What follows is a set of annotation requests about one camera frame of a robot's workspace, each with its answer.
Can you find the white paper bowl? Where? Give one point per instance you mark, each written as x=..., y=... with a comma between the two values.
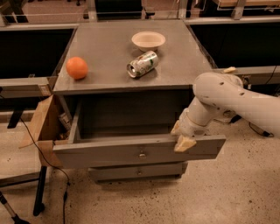
x=148, y=40

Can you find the grey metal rail right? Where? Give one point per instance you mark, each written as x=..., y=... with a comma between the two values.
x=259, y=75

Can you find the brown cardboard box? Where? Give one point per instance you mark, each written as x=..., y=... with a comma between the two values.
x=46, y=130

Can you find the orange fruit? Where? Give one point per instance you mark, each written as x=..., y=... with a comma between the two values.
x=77, y=68

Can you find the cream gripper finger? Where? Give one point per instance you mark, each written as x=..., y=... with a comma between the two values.
x=184, y=143
x=176, y=129

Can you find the grey drawer cabinet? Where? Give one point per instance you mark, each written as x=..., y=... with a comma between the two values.
x=107, y=48

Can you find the grey top drawer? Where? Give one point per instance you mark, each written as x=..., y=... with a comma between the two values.
x=109, y=133

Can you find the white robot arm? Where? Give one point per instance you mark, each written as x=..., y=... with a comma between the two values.
x=215, y=93

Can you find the black tripod leg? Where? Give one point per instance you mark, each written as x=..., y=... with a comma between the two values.
x=13, y=215

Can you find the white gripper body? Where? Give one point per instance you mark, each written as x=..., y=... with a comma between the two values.
x=187, y=124

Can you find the grey metal rail left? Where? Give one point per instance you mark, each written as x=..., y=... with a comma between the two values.
x=27, y=87

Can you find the crushed silver soda can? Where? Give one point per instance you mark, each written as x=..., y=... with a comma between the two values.
x=141, y=65

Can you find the black table leg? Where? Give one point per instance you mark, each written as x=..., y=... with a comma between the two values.
x=38, y=204

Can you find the grey drawer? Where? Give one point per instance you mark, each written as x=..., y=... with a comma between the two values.
x=109, y=133
x=137, y=172

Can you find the small cream foam piece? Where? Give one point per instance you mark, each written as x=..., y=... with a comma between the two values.
x=229, y=70

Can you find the grey bottom drawer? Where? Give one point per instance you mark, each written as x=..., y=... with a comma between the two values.
x=137, y=172

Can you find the grey metal rail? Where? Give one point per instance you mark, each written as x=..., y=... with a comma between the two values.
x=259, y=75
x=27, y=87

